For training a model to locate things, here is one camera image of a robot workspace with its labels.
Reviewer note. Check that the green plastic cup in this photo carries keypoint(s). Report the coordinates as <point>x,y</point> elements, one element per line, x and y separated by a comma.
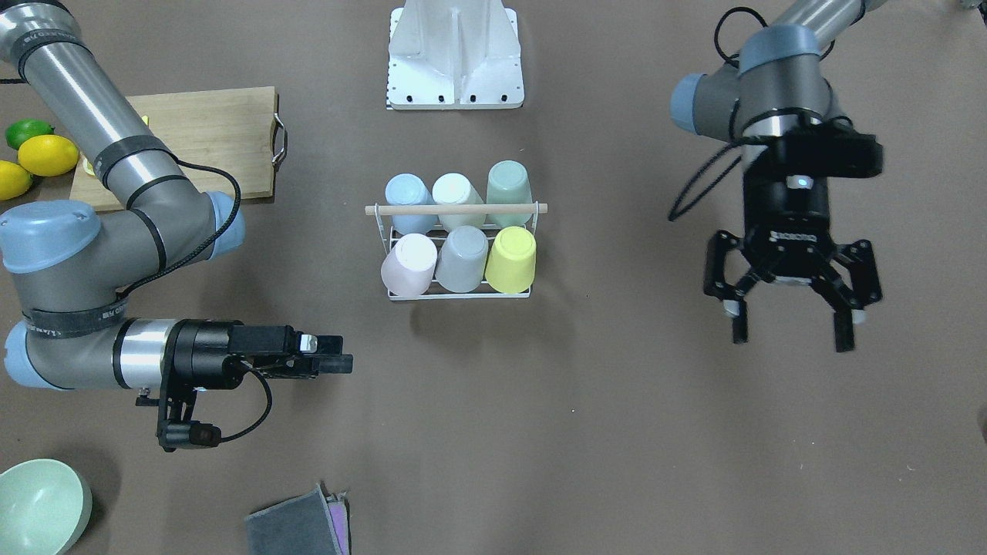
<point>509,184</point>

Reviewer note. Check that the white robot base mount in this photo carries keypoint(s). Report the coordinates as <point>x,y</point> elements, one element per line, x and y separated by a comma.
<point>445,55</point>

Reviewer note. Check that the white plastic cup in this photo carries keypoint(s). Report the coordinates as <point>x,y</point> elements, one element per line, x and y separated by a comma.
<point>456,189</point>

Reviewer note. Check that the grey folded cloth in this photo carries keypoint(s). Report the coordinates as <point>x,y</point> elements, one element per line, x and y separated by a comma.
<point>314,523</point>

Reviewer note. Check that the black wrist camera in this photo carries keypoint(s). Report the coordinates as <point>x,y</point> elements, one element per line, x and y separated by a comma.
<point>174,435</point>

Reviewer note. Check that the yellow plastic cup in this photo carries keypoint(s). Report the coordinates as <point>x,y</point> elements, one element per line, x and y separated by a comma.
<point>512,260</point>

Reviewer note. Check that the green lime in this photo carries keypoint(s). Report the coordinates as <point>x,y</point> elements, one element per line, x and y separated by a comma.
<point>25,129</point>

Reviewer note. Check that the pink plastic cup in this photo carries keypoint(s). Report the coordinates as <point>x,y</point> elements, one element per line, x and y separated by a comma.
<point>408,269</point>

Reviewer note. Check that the wooden cutting board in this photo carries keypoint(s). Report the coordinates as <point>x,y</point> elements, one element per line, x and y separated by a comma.
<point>233,130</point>

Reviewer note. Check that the white wire cup holder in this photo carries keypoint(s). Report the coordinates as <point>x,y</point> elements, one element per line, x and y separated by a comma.
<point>382,214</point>

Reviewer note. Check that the blue plastic cup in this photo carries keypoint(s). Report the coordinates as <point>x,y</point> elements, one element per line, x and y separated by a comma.
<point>409,189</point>

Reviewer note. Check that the grey plastic cup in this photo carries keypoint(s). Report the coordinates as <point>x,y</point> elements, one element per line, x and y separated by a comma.
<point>462,259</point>

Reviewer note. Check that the whole yellow lemon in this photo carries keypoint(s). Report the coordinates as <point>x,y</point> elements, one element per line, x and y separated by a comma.
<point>15,180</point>
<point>48,156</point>

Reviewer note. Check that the mint green bowl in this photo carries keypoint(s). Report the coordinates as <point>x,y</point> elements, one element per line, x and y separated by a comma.
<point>45,507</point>

